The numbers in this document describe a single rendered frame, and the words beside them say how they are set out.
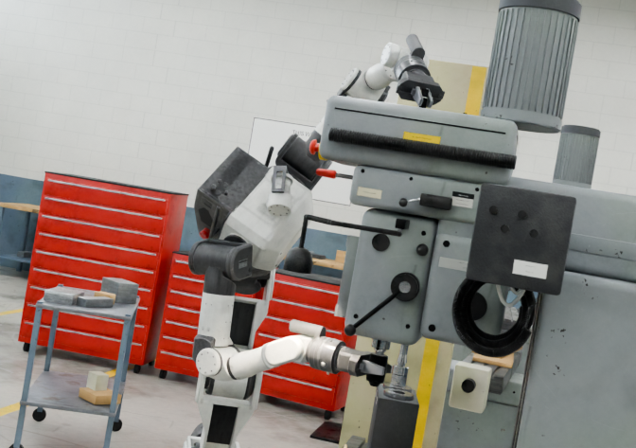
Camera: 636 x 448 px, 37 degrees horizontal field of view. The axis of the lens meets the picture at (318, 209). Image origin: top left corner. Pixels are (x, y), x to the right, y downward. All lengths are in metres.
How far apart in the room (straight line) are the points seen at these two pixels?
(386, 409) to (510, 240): 0.93
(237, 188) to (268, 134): 9.14
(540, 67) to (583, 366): 0.71
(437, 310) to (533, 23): 0.72
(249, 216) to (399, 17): 9.18
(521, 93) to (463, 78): 1.86
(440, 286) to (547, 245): 0.36
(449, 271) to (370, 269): 0.19
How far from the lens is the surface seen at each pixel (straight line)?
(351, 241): 2.43
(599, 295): 2.20
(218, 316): 2.66
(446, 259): 2.30
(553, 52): 2.37
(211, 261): 2.66
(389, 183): 2.32
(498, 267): 2.05
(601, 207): 2.31
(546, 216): 2.05
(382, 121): 2.32
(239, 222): 2.71
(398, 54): 2.61
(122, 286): 5.58
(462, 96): 4.18
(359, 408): 4.27
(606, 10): 11.72
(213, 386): 3.09
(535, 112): 2.34
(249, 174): 2.80
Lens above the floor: 1.64
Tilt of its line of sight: 1 degrees down
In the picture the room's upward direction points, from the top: 10 degrees clockwise
